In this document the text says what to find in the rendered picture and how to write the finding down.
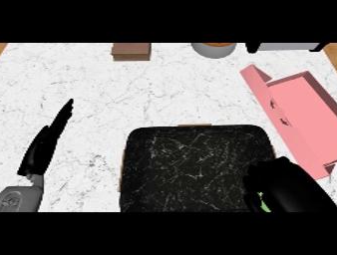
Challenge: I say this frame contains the grey and black appliance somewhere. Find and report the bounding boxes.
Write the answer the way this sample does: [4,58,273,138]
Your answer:
[243,43,330,54]

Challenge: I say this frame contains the pink cardboard box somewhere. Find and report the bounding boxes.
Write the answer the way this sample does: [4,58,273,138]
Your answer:
[237,64,337,180]

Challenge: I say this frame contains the black marbled tray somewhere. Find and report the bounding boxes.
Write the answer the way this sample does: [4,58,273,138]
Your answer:
[119,125,276,213]

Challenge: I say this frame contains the green vegetable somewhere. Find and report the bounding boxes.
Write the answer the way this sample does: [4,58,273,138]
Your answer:
[256,192,271,213]

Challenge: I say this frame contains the brown wooden block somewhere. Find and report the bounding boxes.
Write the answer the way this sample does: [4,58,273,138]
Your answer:
[110,43,153,62]

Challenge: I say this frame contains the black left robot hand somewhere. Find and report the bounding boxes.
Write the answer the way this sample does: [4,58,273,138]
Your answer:
[15,98,75,177]

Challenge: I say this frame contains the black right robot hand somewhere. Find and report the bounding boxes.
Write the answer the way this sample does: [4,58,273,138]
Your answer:
[242,155,337,213]

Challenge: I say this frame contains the grey round bowl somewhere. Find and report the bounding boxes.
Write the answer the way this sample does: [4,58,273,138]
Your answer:
[188,43,237,60]

